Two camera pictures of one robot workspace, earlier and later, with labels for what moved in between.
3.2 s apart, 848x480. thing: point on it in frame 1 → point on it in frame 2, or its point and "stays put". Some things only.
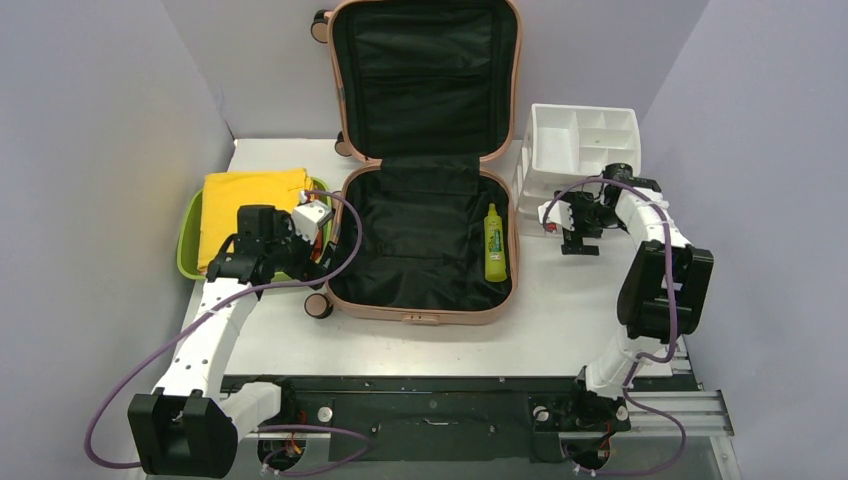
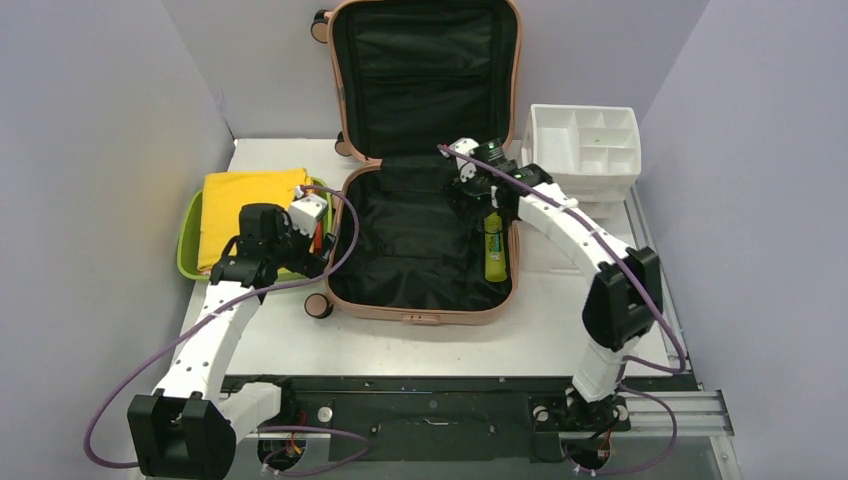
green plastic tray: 189,231 stays put
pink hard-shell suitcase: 427,232 stays put
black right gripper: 579,241 → 477,192
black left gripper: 308,269 stays put
